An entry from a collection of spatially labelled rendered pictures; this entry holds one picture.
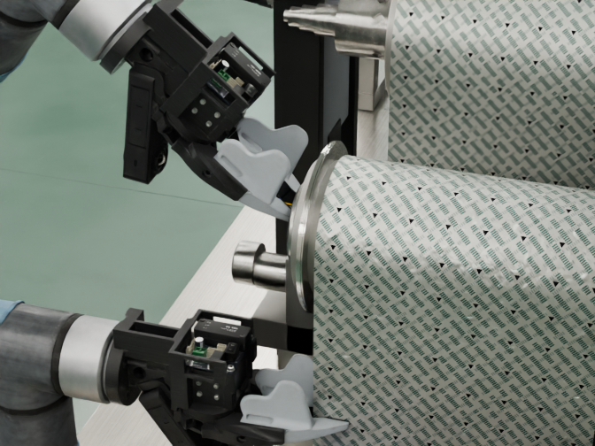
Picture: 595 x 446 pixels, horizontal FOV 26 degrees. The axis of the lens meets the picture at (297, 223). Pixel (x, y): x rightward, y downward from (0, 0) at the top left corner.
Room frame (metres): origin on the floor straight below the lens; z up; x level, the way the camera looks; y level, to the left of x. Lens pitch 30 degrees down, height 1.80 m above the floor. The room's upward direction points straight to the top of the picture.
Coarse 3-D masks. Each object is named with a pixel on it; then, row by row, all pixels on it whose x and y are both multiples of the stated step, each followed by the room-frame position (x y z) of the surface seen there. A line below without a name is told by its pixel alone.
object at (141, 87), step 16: (128, 80) 1.00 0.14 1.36; (144, 80) 1.00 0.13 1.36; (128, 96) 1.00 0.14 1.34; (144, 96) 1.00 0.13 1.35; (128, 112) 1.00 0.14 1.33; (144, 112) 1.00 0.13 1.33; (128, 128) 1.00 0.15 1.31; (144, 128) 1.00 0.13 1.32; (128, 144) 1.00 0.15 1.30; (144, 144) 1.00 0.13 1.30; (160, 144) 1.02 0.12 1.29; (128, 160) 1.00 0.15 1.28; (144, 160) 1.00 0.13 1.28; (160, 160) 1.01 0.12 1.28; (128, 176) 1.01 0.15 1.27; (144, 176) 1.00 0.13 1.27
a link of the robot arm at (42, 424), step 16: (64, 400) 0.95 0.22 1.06; (0, 416) 0.94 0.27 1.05; (16, 416) 0.93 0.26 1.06; (32, 416) 0.93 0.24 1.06; (48, 416) 0.94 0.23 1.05; (64, 416) 0.95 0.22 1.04; (0, 432) 0.94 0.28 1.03; (16, 432) 0.93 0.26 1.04; (32, 432) 0.93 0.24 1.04; (48, 432) 0.94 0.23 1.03; (64, 432) 0.95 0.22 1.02
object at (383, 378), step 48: (336, 336) 0.87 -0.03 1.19; (384, 336) 0.86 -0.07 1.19; (432, 336) 0.85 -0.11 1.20; (336, 384) 0.87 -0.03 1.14; (384, 384) 0.86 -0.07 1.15; (432, 384) 0.85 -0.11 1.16; (480, 384) 0.84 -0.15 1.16; (528, 384) 0.83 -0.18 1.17; (576, 384) 0.81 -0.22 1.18; (384, 432) 0.86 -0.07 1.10; (432, 432) 0.85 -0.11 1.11; (480, 432) 0.84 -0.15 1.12; (528, 432) 0.82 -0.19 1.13; (576, 432) 0.81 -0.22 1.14
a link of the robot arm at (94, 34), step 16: (96, 0) 0.99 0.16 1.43; (112, 0) 1.00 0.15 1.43; (128, 0) 1.00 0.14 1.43; (144, 0) 1.01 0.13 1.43; (80, 16) 0.99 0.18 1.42; (96, 16) 0.99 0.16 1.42; (112, 16) 0.99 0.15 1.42; (128, 16) 0.99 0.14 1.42; (64, 32) 1.00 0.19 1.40; (80, 32) 0.99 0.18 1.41; (96, 32) 0.99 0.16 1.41; (112, 32) 0.98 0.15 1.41; (80, 48) 1.00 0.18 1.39; (96, 48) 0.99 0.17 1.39
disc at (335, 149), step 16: (336, 144) 0.96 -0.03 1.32; (320, 160) 0.93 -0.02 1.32; (320, 176) 0.92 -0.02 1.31; (304, 208) 0.89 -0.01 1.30; (304, 224) 0.88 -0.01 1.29; (304, 240) 0.88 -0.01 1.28; (304, 256) 0.88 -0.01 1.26; (304, 272) 0.88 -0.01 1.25; (304, 288) 0.88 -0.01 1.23; (304, 304) 0.88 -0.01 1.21
